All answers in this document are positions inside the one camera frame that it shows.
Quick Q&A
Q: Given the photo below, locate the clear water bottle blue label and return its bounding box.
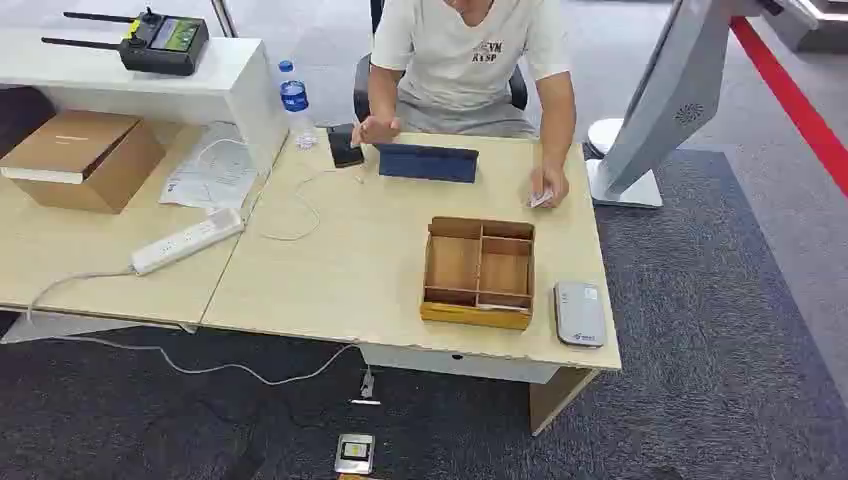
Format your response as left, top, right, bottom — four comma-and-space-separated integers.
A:
277, 60, 320, 152

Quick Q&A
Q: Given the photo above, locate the thin white charging cable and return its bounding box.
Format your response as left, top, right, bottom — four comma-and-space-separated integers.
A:
256, 166, 367, 243

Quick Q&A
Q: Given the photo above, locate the white desk drawer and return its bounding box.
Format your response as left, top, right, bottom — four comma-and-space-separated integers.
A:
358, 343, 563, 386

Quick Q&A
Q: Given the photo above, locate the person's right hand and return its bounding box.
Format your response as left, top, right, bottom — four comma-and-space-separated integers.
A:
351, 115, 402, 147

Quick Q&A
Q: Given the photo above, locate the person's hand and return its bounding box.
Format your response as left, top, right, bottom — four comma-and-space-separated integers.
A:
351, 115, 402, 147
528, 161, 571, 210

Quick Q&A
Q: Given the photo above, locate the small silver device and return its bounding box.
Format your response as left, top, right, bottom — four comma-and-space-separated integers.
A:
333, 433, 376, 476

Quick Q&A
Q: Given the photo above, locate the wooden compartment box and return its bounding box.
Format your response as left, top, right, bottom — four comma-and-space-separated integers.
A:
419, 215, 537, 332

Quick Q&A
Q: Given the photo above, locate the dark blue tablet case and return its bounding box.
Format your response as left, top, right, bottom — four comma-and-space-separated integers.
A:
377, 143, 480, 185

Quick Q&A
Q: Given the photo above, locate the black smartphone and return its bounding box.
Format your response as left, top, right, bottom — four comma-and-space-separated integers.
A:
326, 123, 366, 170

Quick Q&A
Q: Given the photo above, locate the black remote controller with antennas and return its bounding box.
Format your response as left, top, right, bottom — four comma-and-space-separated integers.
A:
40, 6, 211, 77

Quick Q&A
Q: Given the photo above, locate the white plastic document bag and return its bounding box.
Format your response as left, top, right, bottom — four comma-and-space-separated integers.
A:
158, 121, 260, 211

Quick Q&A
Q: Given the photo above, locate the brown cardboard box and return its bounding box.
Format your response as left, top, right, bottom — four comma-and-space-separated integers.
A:
0, 109, 167, 215

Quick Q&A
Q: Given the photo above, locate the white power cable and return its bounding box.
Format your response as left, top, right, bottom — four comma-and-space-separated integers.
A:
0, 267, 359, 388

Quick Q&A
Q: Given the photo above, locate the person's left hand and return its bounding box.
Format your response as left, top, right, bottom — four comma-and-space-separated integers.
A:
528, 161, 571, 210

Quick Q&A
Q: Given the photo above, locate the person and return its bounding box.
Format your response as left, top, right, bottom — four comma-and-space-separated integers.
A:
351, 0, 577, 210

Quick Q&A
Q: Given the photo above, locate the white power strip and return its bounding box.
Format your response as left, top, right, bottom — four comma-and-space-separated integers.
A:
130, 207, 246, 277

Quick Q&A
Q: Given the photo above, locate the grey plug adapter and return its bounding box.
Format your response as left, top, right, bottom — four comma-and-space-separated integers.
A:
349, 368, 383, 407

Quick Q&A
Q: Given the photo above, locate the white kiosk stand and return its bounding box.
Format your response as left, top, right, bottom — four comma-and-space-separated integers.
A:
585, 0, 821, 210

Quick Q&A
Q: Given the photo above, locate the white shelf unit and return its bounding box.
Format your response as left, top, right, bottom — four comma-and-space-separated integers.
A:
0, 29, 290, 179

